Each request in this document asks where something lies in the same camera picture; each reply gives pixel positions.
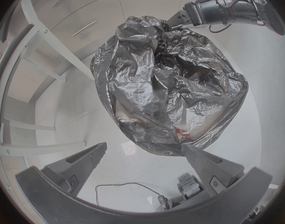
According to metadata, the black plastic bag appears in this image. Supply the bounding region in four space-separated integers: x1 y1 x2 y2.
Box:
90 15 249 157

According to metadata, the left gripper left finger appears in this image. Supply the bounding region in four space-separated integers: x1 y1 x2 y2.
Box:
41 142 107 194

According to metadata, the black cable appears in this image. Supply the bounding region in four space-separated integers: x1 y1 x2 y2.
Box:
95 182 169 211

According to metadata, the beige cabinet with drawers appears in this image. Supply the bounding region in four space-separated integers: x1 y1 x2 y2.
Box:
0 0 189 104

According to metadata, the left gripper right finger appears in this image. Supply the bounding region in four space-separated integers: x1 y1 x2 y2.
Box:
182 144 245 195

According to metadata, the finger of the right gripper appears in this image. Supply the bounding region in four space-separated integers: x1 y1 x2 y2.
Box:
166 9 192 29

